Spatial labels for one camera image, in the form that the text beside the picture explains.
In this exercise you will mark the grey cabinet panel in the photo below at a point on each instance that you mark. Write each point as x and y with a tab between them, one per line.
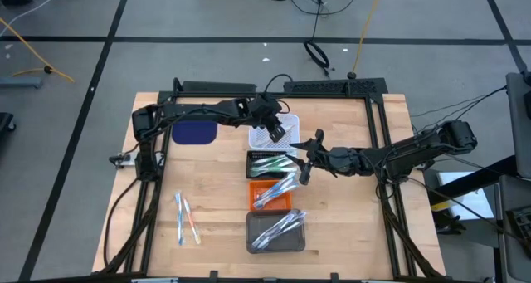
514	266

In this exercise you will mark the black chair base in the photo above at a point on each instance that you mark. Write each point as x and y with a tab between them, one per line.
5	123

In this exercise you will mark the black aluminium table frame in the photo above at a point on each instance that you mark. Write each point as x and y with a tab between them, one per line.
332	95

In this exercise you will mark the white mesh plastic basket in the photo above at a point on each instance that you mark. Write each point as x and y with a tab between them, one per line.
254	146

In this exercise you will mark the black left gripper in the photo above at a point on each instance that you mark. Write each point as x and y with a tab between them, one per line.
265	108

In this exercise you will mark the black flat box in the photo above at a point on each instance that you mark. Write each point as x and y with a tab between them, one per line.
215	86

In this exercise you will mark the black plastic basket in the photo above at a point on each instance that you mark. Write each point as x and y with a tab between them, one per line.
251	153

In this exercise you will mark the blue toothbrush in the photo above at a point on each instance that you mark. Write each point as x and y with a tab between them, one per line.
286	182
179	216

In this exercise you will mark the black table clamp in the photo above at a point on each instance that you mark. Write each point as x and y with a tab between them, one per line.
334	276
213	276

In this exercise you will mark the green toothbrush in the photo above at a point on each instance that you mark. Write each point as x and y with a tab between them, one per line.
269	160
265	172
274	165

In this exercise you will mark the black perforated box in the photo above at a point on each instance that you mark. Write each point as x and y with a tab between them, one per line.
332	86

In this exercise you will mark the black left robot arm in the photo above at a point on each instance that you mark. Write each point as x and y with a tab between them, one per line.
186	110

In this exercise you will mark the orange plastic basket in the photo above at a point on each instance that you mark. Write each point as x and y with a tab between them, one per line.
257	187

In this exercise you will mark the smoky translucent plastic bin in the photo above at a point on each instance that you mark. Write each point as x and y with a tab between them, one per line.
290	245

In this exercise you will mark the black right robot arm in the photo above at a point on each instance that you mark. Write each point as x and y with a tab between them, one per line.
415	152

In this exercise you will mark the black rounded object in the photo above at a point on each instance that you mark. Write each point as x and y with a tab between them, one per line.
14	1

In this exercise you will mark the black diagonal beam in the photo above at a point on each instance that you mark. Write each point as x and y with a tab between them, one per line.
477	177

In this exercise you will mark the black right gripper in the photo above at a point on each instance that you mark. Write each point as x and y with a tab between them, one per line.
342	162

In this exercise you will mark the dark blue mat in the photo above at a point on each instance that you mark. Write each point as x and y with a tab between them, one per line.
195	133

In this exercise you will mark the white box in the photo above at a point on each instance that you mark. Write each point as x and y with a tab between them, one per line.
469	204

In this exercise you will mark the black grille device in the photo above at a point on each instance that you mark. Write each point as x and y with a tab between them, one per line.
522	225

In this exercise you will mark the grey metal foot bar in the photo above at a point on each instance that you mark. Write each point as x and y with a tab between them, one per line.
20	82

